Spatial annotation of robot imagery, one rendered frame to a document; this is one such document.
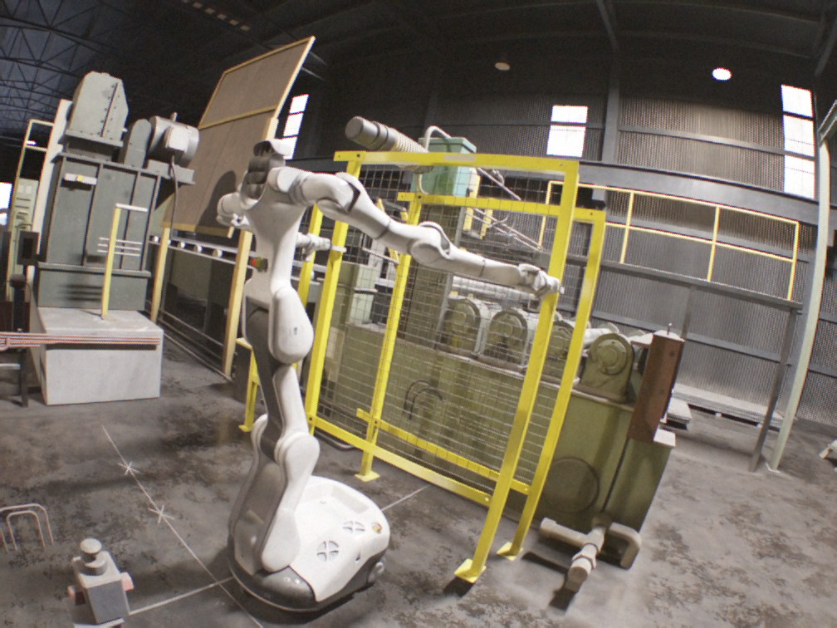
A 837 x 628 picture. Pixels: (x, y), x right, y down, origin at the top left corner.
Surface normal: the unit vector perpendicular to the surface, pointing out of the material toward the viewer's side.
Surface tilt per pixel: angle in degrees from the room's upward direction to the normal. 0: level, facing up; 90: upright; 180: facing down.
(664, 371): 90
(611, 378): 90
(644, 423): 90
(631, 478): 90
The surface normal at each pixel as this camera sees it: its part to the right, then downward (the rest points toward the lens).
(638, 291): -0.55, -0.03
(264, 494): -0.45, -0.45
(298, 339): 0.81, 0.19
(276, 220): 0.55, 0.52
